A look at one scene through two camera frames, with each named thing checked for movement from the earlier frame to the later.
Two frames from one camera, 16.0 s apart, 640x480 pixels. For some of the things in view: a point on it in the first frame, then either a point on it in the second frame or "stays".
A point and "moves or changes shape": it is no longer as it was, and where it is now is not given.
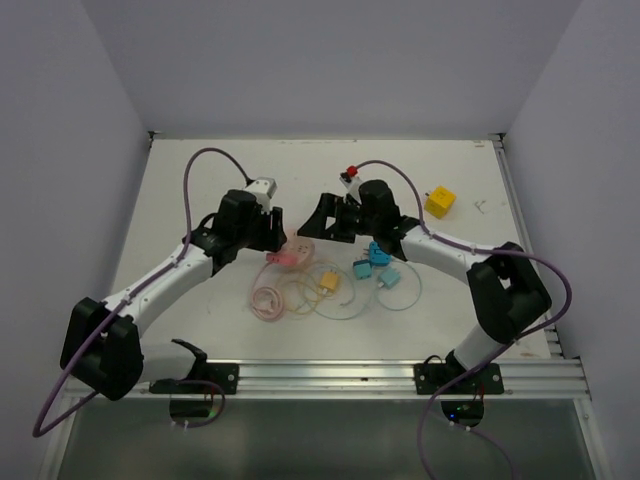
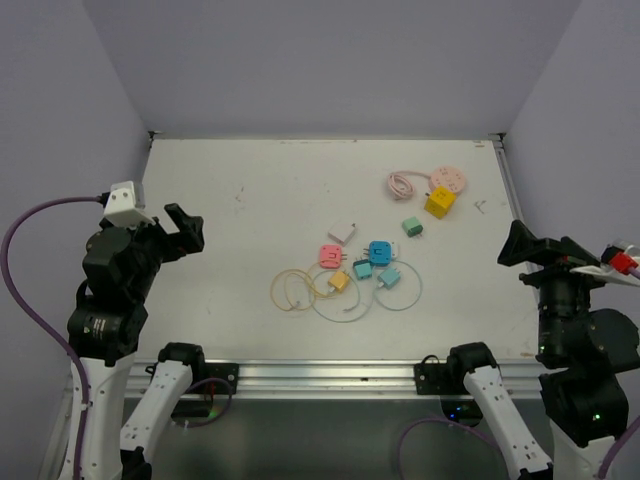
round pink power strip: [303, 248] → [447, 175]
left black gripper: [272, 238] → [190, 238]
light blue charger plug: [389, 278] stays
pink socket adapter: [282, 259] → [331, 256]
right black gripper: [331, 205] → [559, 255]
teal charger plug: [362, 269] stays
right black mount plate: [429, 376] stays
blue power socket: [377, 256] stays
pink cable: [266, 302] → [401, 185]
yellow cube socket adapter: [439, 201] stays
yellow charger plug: [329, 280] moves or changes shape
